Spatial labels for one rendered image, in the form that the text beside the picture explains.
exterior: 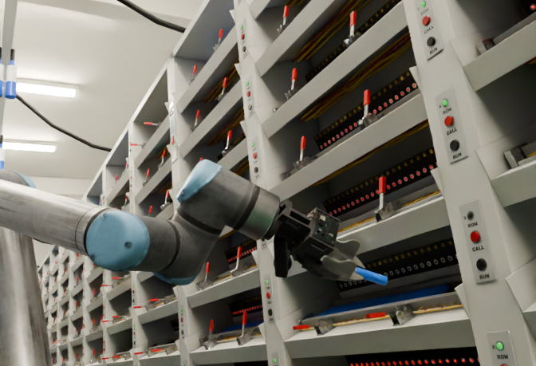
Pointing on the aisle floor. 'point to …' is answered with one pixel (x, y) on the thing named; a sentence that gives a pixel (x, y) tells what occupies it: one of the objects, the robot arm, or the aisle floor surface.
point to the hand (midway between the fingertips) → (355, 272)
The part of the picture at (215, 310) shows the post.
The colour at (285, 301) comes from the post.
